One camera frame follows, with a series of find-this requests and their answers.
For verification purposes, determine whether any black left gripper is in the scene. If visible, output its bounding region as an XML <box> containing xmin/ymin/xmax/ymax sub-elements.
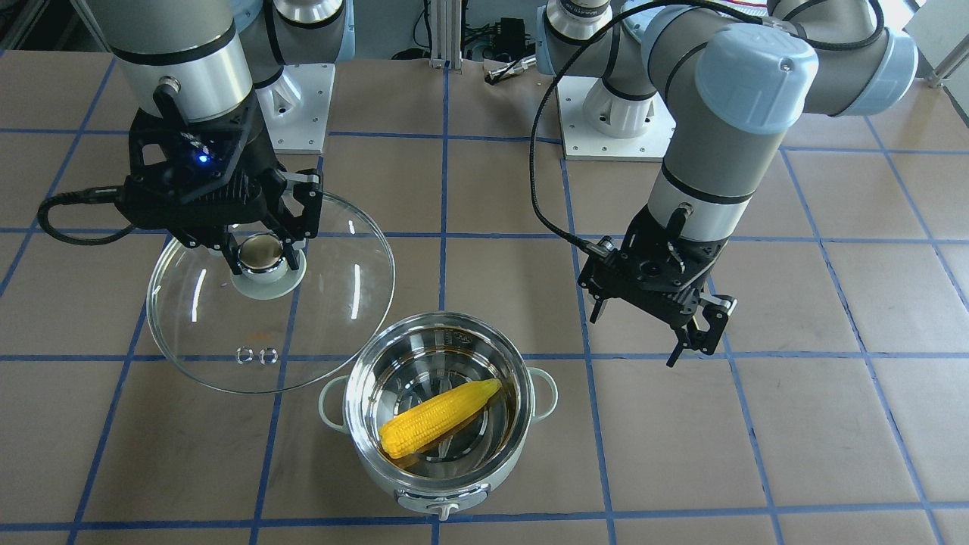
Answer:
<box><xmin>577</xmin><ymin>204</ymin><xmax>737</xmax><ymax>368</ymax></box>

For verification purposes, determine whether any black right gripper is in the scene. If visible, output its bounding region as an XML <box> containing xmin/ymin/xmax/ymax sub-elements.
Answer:
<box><xmin>114</xmin><ymin>102</ymin><xmax>322</xmax><ymax>276</ymax></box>

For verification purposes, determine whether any glass pot lid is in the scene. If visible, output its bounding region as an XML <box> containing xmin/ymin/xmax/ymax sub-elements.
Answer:
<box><xmin>146</xmin><ymin>192</ymin><xmax>397</xmax><ymax>394</ymax></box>

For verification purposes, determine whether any yellow corn cob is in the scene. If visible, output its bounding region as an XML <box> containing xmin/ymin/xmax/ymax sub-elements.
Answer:
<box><xmin>379</xmin><ymin>378</ymin><xmax>503</xmax><ymax>459</ymax></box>

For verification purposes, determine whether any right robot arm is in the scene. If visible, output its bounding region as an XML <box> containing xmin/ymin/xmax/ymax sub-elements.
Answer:
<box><xmin>87</xmin><ymin>1</ymin><xmax>354</xmax><ymax>276</ymax></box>

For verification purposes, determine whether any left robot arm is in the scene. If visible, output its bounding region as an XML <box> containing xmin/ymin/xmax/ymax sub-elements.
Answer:
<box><xmin>530</xmin><ymin>1</ymin><xmax>920</xmax><ymax>366</ymax></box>

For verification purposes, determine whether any pale green electric pot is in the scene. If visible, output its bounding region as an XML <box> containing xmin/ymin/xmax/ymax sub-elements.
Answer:
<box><xmin>317</xmin><ymin>311</ymin><xmax>559</xmax><ymax>521</ymax></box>

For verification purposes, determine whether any black power adapter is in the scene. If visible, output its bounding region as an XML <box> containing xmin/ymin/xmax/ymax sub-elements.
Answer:
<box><xmin>492</xmin><ymin>17</ymin><xmax>527</xmax><ymax>58</ymax></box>

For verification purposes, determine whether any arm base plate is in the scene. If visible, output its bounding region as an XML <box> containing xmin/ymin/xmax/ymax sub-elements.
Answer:
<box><xmin>255</xmin><ymin>64</ymin><xmax>336</xmax><ymax>155</ymax></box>
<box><xmin>557</xmin><ymin>76</ymin><xmax>675</xmax><ymax>163</ymax></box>

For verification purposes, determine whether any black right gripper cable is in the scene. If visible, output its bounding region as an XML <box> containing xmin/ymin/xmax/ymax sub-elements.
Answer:
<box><xmin>36</xmin><ymin>189</ymin><xmax>137</xmax><ymax>247</ymax></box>

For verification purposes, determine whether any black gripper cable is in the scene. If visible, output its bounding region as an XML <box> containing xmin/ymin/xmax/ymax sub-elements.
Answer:
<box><xmin>529</xmin><ymin>0</ymin><xmax>886</xmax><ymax>254</ymax></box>
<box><xmin>36</xmin><ymin>189</ymin><xmax>137</xmax><ymax>247</ymax></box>

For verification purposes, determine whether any aluminium frame post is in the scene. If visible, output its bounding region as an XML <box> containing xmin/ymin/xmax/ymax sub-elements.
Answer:
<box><xmin>428</xmin><ymin>0</ymin><xmax>464</xmax><ymax>73</ymax></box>

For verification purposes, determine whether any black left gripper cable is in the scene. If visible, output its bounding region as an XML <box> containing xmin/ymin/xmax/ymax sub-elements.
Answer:
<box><xmin>529</xmin><ymin>0</ymin><xmax>886</xmax><ymax>254</ymax></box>

